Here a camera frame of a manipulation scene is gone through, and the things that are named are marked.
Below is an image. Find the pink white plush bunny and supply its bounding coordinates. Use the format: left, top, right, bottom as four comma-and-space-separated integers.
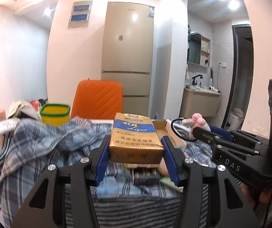
182, 113, 211, 136

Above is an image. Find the black hair tie ring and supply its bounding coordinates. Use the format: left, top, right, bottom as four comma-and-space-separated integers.
170, 118, 198, 143

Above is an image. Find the light blue tissue pack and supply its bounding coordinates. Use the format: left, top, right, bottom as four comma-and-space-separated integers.
96, 177, 119, 199

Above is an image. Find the gold blue cigarette pack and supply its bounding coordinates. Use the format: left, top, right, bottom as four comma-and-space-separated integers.
109, 113, 164, 165

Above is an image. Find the green snap pouch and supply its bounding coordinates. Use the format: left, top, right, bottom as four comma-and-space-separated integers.
160, 177, 183, 193

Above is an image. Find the person's right hand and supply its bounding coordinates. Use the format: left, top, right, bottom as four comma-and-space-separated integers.
241, 184, 272, 207

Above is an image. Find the bathroom vanity cabinet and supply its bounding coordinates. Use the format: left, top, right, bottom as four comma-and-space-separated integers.
179, 89, 221, 118

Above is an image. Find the shallow cardboard box tray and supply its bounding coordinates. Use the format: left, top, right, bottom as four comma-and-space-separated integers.
152, 120, 186, 149

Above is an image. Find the hair dryer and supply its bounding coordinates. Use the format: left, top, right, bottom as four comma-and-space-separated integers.
209, 86, 221, 93

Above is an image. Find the black faucet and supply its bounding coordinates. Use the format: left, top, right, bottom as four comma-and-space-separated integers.
192, 74, 203, 86

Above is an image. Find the blue plaid shirt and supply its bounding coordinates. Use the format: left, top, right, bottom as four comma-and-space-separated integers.
0, 116, 222, 228

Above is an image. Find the red yellow cigarette carton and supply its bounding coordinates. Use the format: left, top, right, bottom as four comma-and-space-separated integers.
123, 164, 161, 186

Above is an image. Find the mirror cabinet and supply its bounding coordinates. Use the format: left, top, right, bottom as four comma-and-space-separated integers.
187, 31, 211, 67

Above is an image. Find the white patterned box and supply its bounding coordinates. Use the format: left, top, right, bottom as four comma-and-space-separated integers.
0, 118, 19, 135

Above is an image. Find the yellow bin with green rim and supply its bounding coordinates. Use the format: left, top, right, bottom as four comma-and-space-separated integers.
40, 104, 71, 126

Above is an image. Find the pile of beige cloth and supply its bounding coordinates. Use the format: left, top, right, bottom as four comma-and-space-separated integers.
8, 101, 42, 121

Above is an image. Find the pink bottle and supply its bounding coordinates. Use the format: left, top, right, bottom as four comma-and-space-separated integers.
0, 109, 6, 121

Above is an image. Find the red bag on floor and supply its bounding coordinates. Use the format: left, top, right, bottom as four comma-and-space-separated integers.
31, 99, 44, 111

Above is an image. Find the orange padded chair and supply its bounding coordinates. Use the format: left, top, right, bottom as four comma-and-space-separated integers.
71, 80, 123, 120

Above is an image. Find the beige three-door refrigerator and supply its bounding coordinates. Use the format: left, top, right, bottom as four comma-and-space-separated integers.
101, 2, 154, 116

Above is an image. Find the wall electrical panel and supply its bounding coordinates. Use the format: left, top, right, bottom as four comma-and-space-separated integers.
68, 1, 93, 28

